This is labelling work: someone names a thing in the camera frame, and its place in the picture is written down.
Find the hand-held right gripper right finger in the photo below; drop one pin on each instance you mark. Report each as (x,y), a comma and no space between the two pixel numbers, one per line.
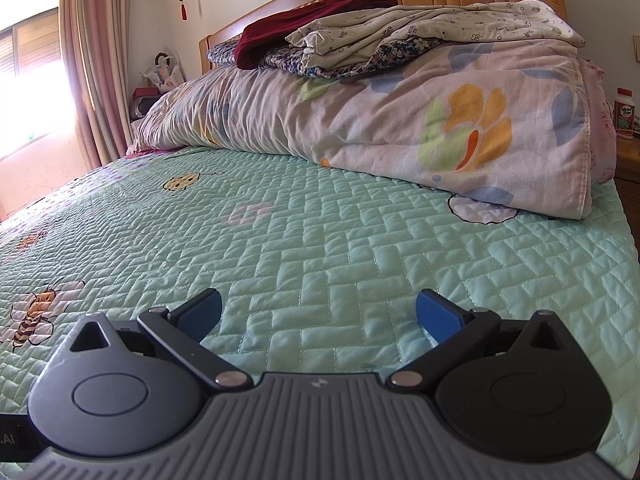
(440,317)

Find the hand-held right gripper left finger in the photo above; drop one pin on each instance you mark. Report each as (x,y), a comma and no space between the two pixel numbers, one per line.
(200,316)

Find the green quilted bee bedspread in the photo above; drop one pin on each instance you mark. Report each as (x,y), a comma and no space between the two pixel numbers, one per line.
(310,240)

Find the pink floral duvet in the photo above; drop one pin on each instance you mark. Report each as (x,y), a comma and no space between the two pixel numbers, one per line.
(375,125)

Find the bags pile in corner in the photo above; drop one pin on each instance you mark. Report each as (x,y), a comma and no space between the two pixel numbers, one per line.
(165,72)

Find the wooden nightstand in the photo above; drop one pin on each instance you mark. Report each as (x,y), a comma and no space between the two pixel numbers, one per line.
(630,160)

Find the dark floral pillow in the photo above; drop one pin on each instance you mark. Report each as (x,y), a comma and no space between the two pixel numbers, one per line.
(350,62)

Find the white pill bottle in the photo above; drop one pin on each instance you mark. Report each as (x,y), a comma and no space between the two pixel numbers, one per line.
(625,112)

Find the pink curtain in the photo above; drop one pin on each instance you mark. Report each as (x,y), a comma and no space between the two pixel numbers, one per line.
(95,60)

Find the white floral sheet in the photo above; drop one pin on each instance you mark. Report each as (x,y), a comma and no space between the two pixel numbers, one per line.
(425,22)

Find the dark red cloth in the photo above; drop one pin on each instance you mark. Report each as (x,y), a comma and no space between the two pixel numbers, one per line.
(280,25)

